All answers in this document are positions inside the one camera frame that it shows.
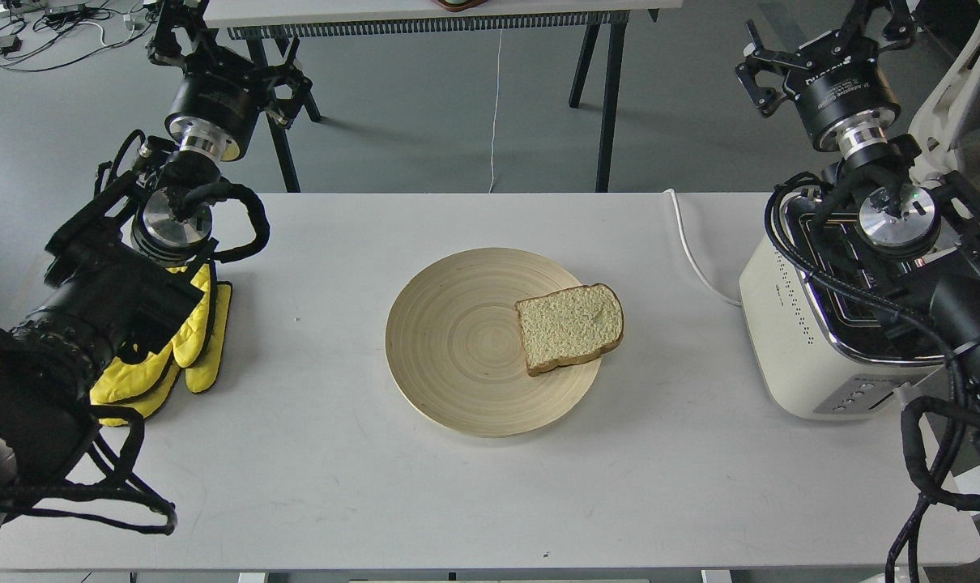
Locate cream white toaster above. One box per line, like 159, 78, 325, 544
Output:
738, 194, 965, 422

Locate power strips and cables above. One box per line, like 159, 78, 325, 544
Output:
0, 0, 160, 83

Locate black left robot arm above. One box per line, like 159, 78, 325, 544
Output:
0, 1, 318, 534

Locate white toaster power cable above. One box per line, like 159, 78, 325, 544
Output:
662, 188, 744, 309

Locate round wooden plate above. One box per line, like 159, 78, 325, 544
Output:
384, 248, 601, 438

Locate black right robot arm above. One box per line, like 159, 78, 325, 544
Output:
735, 1, 980, 582

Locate white chair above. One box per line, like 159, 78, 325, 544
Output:
909, 1, 980, 185

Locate background table with black legs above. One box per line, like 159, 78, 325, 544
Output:
202, 0, 661, 194

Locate slice of bread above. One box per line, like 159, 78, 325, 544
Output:
513, 282, 624, 377

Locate thin white hanging cable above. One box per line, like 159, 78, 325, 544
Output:
488, 29, 505, 194

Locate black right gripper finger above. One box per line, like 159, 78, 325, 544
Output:
832, 0, 918, 54
735, 19, 805, 119

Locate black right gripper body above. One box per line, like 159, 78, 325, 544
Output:
785, 37, 901, 152

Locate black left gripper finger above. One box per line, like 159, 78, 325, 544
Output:
147, 1, 220, 67
265, 38, 313, 129

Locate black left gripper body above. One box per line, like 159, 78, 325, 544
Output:
165, 54, 292, 162

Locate yellow oven glove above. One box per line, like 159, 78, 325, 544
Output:
89, 262, 233, 418

